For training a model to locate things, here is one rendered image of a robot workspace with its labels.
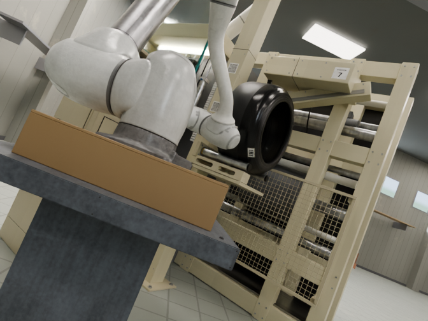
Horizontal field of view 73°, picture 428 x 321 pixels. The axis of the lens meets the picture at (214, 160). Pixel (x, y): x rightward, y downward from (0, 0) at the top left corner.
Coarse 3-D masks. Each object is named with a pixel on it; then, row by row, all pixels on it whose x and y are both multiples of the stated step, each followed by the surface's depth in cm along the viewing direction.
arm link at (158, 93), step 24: (120, 72) 68; (144, 72) 67; (168, 72) 67; (192, 72) 72; (120, 96) 68; (144, 96) 66; (168, 96) 67; (192, 96) 72; (120, 120) 69; (144, 120) 66; (168, 120) 67
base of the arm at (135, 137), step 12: (96, 132) 64; (120, 132) 66; (132, 132) 65; (144, 132) 65; (132, 144) 64; (144, 144) 65; (156, 144) 66; (168, 144) 68; (156, 156) 64; (168, 156) 69
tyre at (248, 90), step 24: (240, 96) 165; (264, 96) 159; (288, 96) 175; (240, 120) 159; (264, 120) 159; (288, 120) 196; (240, 144) 161; (264, 144) 208; (288, 144) 196; (264, 168) 177
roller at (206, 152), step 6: (204, 150) 180; (210, 150) 179; (210, 156) 177; (216, 156) 174; (222, 156) 172; (228, 156) 172; (228, 162) 169; (234, 162) 167; (240, 162) 165; (246, 162) 164; (240, 168) 166; (246, 168) 162
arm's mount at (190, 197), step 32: (32, 128) 51; (64, 128) 52; (64, 160) 52; (96, 160) 52; (128, 160) 53; (160, 160) 54; (128, 192) 53; (160, 192) 54; (192, 192) 55; (224, 192) 55; (192, 224) 54
